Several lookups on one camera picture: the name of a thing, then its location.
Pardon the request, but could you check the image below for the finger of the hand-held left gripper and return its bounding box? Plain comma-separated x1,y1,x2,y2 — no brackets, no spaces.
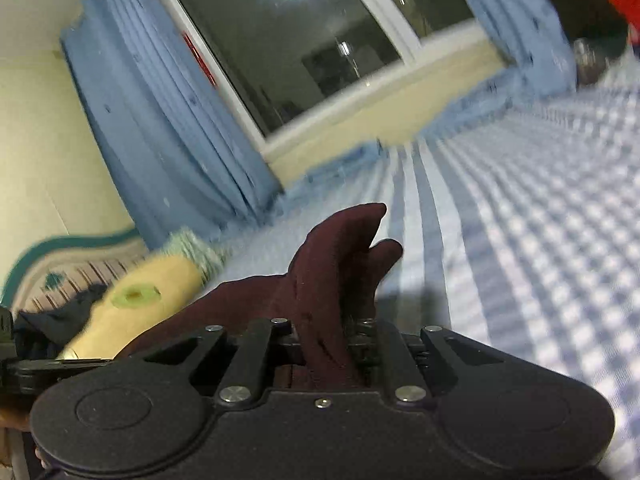
0,357,117,395

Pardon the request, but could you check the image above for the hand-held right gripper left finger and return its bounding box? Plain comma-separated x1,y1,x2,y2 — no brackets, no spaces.
144,317,302,407

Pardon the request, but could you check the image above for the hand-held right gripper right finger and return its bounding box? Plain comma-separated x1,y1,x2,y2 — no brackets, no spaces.
350,317,506,406

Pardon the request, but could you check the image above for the maroon t-shirt with colourful print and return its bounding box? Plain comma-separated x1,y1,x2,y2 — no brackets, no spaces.
115,203,404,392

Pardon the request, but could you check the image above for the person's left hand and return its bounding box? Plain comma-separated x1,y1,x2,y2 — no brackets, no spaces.
0,402,50,468

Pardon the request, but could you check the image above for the dark cloth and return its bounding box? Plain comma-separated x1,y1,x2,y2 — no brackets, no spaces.
12,284,107,361

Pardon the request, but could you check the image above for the striped headboard with teal trim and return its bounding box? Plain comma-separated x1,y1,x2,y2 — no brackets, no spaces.
0,226,153,322

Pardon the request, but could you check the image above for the yellow plush pillow green fringe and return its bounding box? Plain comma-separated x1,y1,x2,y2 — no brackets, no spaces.
55,227,228,361

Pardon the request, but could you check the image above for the blue white checkered bed sheet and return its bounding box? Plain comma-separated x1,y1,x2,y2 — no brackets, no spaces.
215,67,640,480

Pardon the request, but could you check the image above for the blue curtain with dark stars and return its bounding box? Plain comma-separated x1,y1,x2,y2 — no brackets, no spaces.
417,0,577,138
60,0,287,252

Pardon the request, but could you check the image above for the red window sticker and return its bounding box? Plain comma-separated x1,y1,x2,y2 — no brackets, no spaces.
180,31,219,89

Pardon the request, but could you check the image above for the white framed window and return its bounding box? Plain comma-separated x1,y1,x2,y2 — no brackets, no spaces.
145,0,503,157

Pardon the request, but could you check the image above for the dark shiny bag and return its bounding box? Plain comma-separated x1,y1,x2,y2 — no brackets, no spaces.
571,37,612,87

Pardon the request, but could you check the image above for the red fabric bag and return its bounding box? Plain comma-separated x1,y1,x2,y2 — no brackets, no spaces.
605,0,640,57

